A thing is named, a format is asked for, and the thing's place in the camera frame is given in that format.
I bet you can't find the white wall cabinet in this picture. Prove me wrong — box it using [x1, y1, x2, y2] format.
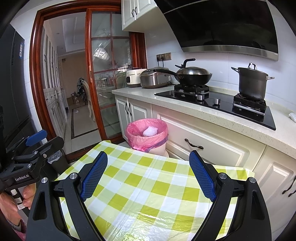
[121, 0, 162, 31]

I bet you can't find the white base cabinet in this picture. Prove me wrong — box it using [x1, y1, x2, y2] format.
[112, 85, 296, 218]

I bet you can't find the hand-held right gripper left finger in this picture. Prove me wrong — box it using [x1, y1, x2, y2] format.
[27, 151, 109, 241]

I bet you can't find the trash bin with pink bag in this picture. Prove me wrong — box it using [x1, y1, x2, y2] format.
[126, 118, 169, 156]

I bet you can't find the gold wall outlet panel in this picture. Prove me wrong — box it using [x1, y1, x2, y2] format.
[156, 52, 172, 61]

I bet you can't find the wok lid with black handle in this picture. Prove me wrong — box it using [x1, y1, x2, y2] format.
[175, 58, 212, 76]

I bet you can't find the white rice cooker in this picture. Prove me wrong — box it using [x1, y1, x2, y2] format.
[126, 68, 148, 88]

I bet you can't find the sliding glass door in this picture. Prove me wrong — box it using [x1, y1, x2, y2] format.
[85, 9, 137, 142]

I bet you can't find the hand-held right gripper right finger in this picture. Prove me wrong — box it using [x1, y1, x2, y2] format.
[189, 150, 271, 241]

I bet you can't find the black wok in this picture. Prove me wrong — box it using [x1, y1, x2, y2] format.
[153, 69, 213, 86]

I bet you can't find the green checked tablecloth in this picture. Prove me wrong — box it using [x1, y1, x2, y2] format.
[54, 140, 255, 241]

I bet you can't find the black range hood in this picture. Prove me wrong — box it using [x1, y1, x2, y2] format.
[154, 0, 279, 62]

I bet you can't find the white foam fruit net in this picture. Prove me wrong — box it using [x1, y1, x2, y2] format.
[143, 126, 159, 137]

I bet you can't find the person's left forearm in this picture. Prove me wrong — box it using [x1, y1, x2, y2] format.
[0, 218, 27, 241]

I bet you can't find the cream dining chair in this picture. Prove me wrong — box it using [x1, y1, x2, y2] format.
[77, 77, 96, 122]

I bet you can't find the silver pressure cooker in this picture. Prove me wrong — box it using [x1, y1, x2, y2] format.
[140, 67, 172, 89]

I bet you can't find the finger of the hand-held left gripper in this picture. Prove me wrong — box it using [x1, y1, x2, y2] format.
[6, 130, 48, 151]
[14, 136, 64, 164]

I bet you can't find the steel stock pot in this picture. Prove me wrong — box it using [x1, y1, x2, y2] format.
[231, 62, 275, 100]

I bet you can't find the white hallway cabinet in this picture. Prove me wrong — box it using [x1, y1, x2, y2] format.
[42, 27, 68, 139]

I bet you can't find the dark floor bin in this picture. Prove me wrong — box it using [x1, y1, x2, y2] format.
[46, 149, 70, 172]

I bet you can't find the red wooden door frame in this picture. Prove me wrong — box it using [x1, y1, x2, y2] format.
[30, 6, 147, 160]

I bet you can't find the person's left hand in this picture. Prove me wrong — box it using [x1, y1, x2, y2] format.
[0, 184, 37, 224]

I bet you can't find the black gas cooktop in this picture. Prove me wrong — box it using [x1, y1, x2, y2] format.
[154, 84, 277, 131]

